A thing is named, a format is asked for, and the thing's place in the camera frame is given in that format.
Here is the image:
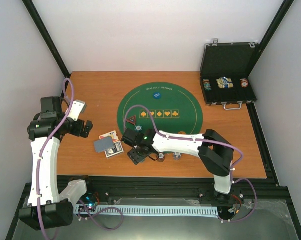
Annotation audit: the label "red brown chip stack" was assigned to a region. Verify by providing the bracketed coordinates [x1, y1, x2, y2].
[157, 152, 165, 163]

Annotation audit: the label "green blue poker chip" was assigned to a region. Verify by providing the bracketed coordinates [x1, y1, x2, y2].
[134, 124, 143, 132]

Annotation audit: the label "triangular red dealer button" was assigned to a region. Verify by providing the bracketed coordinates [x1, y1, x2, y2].
[126, 115, 137, 126]

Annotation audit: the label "blue round blind button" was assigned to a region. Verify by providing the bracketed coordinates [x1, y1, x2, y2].
[153, 92, 162, 100]

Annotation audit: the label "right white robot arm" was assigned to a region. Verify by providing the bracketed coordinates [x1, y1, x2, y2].
[121, 129, 244, 196]

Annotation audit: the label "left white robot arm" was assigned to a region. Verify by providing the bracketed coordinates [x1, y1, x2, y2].
[19, 97, 95, 231]

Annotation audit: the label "grey card deck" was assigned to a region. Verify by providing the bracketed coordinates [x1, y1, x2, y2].
[93, 136, 115, 153]

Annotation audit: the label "purple white chip stack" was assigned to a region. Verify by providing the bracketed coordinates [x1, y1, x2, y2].
[173, 152, 183, 160]

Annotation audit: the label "blue playing card box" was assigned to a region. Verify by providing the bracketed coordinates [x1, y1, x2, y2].
[105, 141, 124, 159]

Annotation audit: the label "red playing card box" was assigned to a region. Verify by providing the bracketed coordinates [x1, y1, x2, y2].
[99, 130, 120, 143]

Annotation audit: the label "round green poker mat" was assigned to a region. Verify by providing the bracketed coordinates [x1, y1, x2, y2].
[117, 82, 204, 135]

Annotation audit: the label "wrapped card deck in case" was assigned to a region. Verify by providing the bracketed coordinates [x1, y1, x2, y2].
[216, 77, 234, 89]

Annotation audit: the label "black poker chip case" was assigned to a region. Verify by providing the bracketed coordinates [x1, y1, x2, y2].
[200, 38, 259, 111]

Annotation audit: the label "red chips in case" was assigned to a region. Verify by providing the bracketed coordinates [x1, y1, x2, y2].
[240, 78, 249, 88]

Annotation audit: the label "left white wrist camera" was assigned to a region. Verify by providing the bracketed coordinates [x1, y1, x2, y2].
[67, 100, 87, 122]

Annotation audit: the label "light blue cable duct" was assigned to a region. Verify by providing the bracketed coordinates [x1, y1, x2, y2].
[87, 205, 219, 218]

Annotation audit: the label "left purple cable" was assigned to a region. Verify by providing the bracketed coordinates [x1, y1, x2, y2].
[36, 77, 124, 240]

